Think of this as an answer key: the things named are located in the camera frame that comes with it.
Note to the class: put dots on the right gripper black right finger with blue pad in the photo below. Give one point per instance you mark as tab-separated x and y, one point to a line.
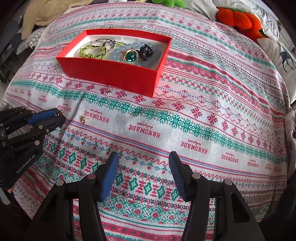
233	217

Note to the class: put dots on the grey patterned pillow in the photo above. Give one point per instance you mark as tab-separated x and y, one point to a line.
269	21

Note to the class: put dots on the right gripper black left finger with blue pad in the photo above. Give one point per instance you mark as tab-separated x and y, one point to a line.
54	220

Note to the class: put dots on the patterned red green bedspread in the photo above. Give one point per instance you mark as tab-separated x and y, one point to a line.
220	104

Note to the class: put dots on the white deer print pillow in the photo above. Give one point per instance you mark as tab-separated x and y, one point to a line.
284	62

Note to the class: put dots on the red jewelry box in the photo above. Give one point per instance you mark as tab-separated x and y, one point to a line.
125	76

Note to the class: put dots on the small gold stud earring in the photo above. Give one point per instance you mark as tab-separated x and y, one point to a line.
83	119

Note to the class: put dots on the grey checked bedsheet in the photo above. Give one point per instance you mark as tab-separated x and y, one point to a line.
32	40

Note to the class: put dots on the gold ring green stone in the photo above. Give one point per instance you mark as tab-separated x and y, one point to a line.
130	56

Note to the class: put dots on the green tree plush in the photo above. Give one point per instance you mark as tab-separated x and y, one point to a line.
171	3

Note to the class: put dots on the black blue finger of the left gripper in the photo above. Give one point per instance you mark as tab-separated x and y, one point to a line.
46	121

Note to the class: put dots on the dark folding chair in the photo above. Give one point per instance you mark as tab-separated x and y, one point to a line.
10	41

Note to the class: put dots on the orange pumpkin plush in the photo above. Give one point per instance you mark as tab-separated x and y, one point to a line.
245	23

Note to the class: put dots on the beige fleece blanket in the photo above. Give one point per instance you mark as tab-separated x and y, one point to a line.
42	13

